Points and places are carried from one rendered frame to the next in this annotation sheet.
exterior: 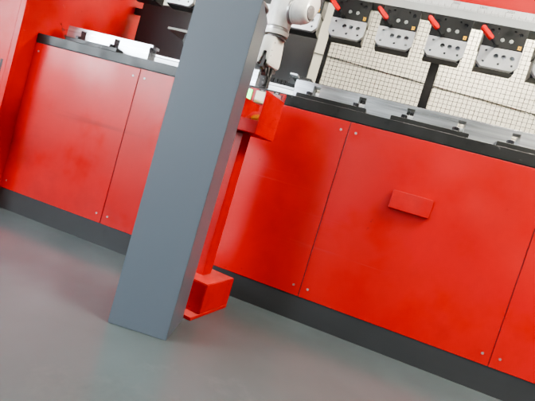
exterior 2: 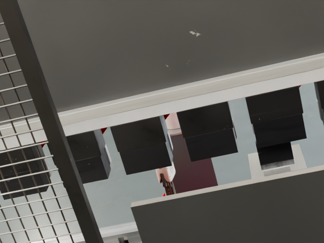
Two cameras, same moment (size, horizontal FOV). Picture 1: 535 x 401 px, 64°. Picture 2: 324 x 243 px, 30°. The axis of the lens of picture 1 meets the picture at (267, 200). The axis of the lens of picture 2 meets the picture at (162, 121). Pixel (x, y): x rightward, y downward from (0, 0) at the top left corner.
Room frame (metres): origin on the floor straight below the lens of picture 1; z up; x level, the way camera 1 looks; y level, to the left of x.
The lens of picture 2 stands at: (3.57, 0.01, 1.97)
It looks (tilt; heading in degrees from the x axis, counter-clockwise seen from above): 22 degrees down; 176
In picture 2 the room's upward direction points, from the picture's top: 16 degrees counter-clockwise
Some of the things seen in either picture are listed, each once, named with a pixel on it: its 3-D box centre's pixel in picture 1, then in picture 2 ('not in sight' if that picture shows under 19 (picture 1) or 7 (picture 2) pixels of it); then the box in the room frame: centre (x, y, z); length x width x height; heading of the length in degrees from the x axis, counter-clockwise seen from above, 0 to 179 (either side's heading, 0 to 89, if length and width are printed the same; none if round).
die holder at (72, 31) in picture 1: (111, 46); not in sight; (2.15, 0.97, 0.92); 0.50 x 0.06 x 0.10; 76
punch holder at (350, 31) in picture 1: (350, 22); (80, 153); (1.87, -0.12, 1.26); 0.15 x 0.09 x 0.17; 76
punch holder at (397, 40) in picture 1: (396, 31); (20, 166); (1.82, -0.32, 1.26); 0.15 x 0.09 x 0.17; 76
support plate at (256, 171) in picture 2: (200, 43); (277, 168); (1.87, 0.47, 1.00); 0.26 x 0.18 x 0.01; 166
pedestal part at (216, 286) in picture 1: (191, 287); not in sight; (1.53, 0.18, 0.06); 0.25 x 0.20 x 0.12; 157
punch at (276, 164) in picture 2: not in sight; (275, 153); (2.01, 0.43, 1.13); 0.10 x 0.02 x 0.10; 76
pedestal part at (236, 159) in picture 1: (220, 202); not in sight; (1.56, 0.17, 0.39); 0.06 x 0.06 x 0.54; 67
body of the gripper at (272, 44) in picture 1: (271, 51); (163, 165); (1.50, 0.13, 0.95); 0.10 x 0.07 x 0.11; 158
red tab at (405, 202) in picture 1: (410, 204); not in sight; (1.60, -0.52, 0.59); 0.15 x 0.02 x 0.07; 76
